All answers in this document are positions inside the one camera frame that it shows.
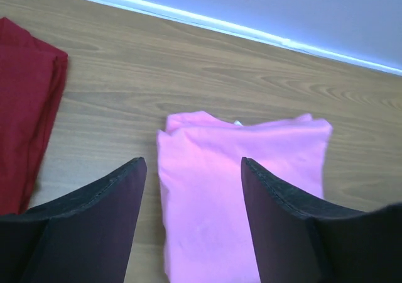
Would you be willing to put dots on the pink t shirt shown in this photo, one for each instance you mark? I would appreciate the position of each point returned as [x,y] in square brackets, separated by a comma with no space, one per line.
[199,165]

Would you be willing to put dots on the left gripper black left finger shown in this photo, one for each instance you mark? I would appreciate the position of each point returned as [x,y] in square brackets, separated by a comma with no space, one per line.
[83,236]

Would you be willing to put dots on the folded red t shirt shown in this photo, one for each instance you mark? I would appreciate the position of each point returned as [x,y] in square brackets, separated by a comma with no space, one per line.
[33,77]

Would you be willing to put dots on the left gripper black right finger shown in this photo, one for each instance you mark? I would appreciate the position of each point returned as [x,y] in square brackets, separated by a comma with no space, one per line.
[298,237]

